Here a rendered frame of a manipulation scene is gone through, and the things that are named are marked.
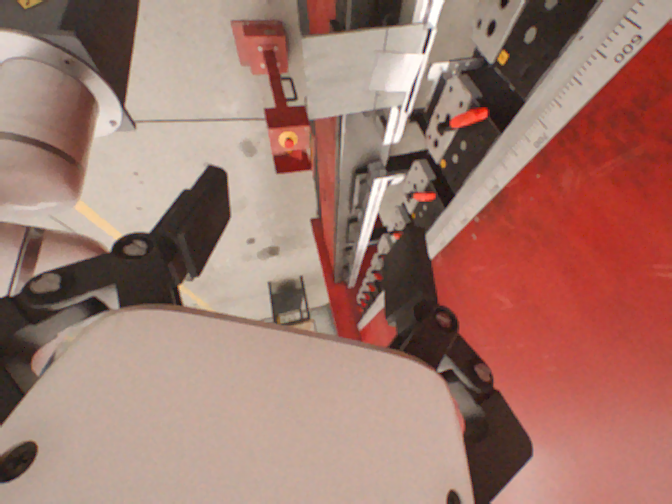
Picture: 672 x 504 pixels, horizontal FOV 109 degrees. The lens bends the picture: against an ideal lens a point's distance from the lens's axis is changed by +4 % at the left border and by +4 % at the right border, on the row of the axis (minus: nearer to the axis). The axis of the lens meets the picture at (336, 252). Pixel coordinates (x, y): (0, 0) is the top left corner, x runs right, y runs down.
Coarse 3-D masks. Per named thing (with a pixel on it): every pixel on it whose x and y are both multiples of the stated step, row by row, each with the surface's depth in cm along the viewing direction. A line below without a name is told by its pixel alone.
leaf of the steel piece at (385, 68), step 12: (372, 60) 54; (384, 60) 55; (396, 60) 56; (408, 60) 57; (372, 72) 55; (384, 72) 58; (396, 72) 58; (372, 84) 60; (384, 84) 60; (396, 84) 61
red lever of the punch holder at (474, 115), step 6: (480, 108) 36; (462, 114) 38; (468, 114) 37; (474, 114) 35; (480, 114) 35; (486, 114) 36; (450, 120) 43; (456, 120) 39; (462, 120) 38; (468, 120) 37; (474, 120) 36; (480, 120) 37; (438, 126) 44; (444, 126) 43; (450, 126) 42; (456, 126) 40; (462, 126) 40; (438, 132) 44
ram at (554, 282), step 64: (576, 64) 26; (640, 64) 21; (512, 128) 35; (576, 128) 27; (640, 128) 22; (512, 192) 37; (576, 192) 28; (640, 192) 23; (448, 256) 58; (512, 256) 40; (576, 256) 30; (640, 256) 24; (384, 320) 131; (512, 320) 43; (576, 320) 32; (640, 320) 25; (512, 384) 46; (576, 384) 34; (640, 384) 26; (576, 448) 36; (640, 448) 28
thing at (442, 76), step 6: (438, 72) 53; (444, 72) 51; (438, 78) 53; (444, 78) 50; (438, 84) 52; (444, 84) 50; (432, 90) 56; (438, 90) 52; (432, 96) 55; (438, 96) 53; (432, 102) 55; (426, 108) 60; (432, 108) 56; (426, 114) 59; (432, 114) 56
